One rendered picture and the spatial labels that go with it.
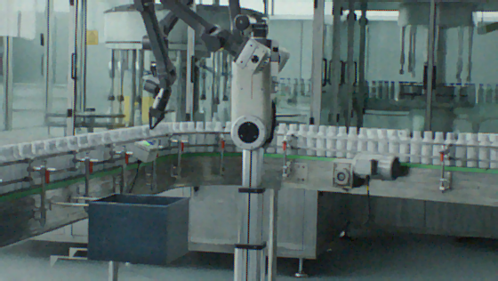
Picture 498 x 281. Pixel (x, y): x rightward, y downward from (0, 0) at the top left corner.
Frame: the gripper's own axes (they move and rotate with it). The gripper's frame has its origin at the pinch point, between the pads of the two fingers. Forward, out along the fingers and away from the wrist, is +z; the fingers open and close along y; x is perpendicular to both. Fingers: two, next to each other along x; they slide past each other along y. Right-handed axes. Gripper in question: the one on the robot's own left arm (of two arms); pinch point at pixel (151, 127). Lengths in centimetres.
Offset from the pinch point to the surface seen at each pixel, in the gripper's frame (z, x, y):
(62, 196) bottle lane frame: 27, -4, 70
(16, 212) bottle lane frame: 28, -4, 114
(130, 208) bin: 16, 27, 87
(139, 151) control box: 11.4, -0.3, 4.2
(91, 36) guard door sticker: 5, -149, -296
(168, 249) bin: 25, 46, 84
